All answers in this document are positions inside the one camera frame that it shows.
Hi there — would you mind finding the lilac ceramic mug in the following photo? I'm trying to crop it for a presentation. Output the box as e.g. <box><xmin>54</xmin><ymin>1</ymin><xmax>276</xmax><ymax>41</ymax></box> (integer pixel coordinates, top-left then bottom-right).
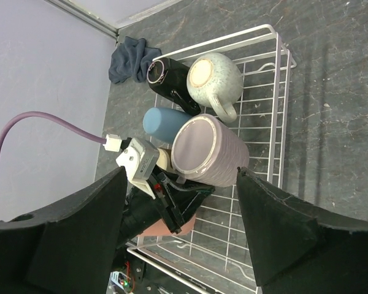
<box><xmin>171</xmin><ymin>114</ymin><xmax>250</xmax><ymax>187</ymax></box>

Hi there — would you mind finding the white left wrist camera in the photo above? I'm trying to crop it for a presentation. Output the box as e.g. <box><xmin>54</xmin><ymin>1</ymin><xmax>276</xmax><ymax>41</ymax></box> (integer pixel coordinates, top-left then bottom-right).
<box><xmin>103</xmin><ymin>134</ymin><xmax>159</xmax><ymax>199</ymax></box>

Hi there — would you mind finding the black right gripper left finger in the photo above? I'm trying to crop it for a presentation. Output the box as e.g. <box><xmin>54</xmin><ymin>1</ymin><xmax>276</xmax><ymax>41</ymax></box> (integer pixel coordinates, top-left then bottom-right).
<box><xmin>0</xmin><ymin>168</ymin><xmax>127</xmax><ymax>293</ymax></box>

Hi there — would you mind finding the blue plastic cup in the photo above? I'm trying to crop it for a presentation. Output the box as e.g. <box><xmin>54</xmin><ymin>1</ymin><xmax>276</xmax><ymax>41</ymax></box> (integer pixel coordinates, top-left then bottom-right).
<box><xmin>143</xmin><ymin>107</ymin><xmax>192</xmax><ymax>144</ymax></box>

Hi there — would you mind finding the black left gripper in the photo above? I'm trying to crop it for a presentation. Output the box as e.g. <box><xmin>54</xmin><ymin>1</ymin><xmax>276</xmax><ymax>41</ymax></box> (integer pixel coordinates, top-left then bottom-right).
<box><xmin>116</xmin><ymin>168</ymin><xmax>215</xmax><ymax>248</ymax></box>

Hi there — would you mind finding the white wire dish rack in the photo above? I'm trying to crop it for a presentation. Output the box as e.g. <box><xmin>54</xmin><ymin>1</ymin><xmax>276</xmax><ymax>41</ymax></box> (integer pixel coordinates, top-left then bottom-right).
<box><xmin>129</xmin><ymin>24</ymin><xmax>297</xmax><ymax>293</ymax></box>

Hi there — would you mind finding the black mug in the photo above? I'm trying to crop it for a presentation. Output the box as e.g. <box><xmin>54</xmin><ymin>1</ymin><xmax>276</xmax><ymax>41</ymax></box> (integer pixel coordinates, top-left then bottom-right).
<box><xmin>147</xmin><ymin>58</ymin><xmax>201</xmax><ymax>116</ymax></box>

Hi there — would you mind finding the dark blue cloth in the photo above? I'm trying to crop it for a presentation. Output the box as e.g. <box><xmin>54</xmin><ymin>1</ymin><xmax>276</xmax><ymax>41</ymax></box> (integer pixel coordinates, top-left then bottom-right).
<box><xmin>108</xmin><ymin>36</ymin><xmax>162</xmax><ymax>84</ymax></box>

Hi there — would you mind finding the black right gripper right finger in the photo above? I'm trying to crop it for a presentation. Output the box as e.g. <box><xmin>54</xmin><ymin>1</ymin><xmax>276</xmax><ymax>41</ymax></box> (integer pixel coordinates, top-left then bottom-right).
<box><xmin>236</xmin><ymin>167</ymin><xmax>368</xmax><ymax>293</ymax></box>

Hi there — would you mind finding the cream ceramic mug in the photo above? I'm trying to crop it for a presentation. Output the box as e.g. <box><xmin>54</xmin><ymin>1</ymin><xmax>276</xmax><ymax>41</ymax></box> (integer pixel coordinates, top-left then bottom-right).
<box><xmin>186</xmin><ymin>53</ymin><xmax>243</xmax><ymax>123</ymax></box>

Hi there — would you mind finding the pink plastic cup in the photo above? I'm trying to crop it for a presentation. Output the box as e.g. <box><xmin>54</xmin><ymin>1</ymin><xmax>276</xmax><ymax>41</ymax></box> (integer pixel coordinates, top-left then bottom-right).
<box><xmin>137</xmin><ymin>213</ymin><xmax>197</xmax><ymax>237</ymax></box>

